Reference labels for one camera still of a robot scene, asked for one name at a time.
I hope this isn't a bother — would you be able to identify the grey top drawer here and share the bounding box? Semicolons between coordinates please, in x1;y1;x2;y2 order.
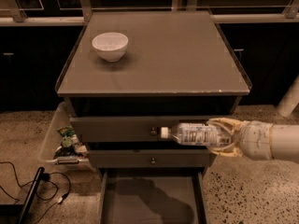
70;116;212;143

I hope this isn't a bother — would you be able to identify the grey drawer cabinet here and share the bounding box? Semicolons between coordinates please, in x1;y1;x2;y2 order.
54;10;253;179

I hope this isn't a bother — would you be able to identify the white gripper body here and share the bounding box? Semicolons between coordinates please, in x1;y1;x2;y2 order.
238;121;273;161

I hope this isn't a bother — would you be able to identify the black cable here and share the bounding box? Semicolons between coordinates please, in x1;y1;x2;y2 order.
0;161;72;224

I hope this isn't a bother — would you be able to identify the grey drawer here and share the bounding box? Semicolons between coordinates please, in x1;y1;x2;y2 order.
99;168;210;224
70;116;212;143
89;149;216;168

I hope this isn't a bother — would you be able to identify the grey bottom drawer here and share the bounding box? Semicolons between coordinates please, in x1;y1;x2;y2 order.
99;168;210;224

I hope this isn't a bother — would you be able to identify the green snack bag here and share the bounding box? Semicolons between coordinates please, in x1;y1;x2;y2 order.
57;126;75;137

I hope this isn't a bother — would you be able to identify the brass middle drawer knob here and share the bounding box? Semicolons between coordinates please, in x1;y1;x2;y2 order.
150;158;156;165

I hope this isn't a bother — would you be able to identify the metal railing frame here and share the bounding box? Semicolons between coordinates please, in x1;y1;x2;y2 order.
0;0;298;27

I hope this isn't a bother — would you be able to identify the grey middle drawer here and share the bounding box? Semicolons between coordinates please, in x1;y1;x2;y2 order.
89;149;216;168

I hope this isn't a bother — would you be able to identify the brass drawer knob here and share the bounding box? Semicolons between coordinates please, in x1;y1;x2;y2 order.
150;158;156;165
149;127;157;136

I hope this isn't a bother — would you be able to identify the brass top drawer knob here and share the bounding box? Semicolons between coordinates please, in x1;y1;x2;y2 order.
149;127;157;136

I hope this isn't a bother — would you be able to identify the clear plastic water bottle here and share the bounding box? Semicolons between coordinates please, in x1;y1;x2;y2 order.
161;123;232;147

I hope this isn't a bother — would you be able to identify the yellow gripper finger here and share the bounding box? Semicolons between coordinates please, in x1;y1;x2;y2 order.
207;118;249;141
207;142;243;158

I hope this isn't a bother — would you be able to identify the white ceramic bowl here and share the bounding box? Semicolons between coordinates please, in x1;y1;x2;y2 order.
92;32;129;63

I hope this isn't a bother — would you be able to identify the black flat bar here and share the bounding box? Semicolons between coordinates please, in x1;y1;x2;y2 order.
16;167;45;224

